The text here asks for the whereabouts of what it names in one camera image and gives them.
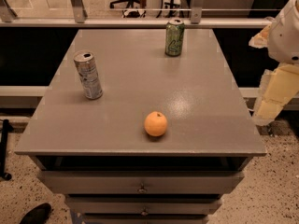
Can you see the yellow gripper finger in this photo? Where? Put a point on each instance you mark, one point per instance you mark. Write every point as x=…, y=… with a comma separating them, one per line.
x=276, y=89
x=260, y=40

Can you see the silver redbull can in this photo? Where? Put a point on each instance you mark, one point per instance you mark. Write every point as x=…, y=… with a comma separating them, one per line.
x=88, y=74

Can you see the green soda can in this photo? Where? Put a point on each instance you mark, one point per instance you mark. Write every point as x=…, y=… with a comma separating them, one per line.
x=174, y=37

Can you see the orange fruit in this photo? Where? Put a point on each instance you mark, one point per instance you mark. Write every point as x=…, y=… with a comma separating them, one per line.
x=155, y=124

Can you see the grey drawer cabinet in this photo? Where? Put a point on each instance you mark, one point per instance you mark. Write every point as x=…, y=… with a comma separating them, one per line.
x=98, y=154

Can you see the metal railing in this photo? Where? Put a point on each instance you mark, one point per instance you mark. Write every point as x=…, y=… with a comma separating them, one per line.
x=90, y=14

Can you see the black stand leg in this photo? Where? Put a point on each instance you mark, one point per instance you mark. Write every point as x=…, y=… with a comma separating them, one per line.
x=6, y=128

